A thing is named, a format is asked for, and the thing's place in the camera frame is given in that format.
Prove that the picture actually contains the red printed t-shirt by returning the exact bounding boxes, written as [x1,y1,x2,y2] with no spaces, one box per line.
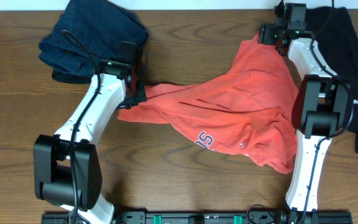
[117,38,298,174]

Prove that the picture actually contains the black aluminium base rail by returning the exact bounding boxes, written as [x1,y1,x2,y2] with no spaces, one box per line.
[40,211,353,224]

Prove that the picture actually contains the black garment with white logo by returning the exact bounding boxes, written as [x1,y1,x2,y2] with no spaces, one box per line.
[306,6,358,153]

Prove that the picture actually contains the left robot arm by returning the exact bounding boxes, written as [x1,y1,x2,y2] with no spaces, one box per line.
[34,42,147,223]

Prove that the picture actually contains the small black cable loop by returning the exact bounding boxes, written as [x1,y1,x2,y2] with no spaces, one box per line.
[246,203,277,224]

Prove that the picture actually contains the dark blue folded jeans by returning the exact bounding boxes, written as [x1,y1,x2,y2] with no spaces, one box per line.
[39,0,149,83]

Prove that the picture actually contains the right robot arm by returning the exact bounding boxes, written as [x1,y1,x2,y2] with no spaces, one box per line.
[249,1,354,224]

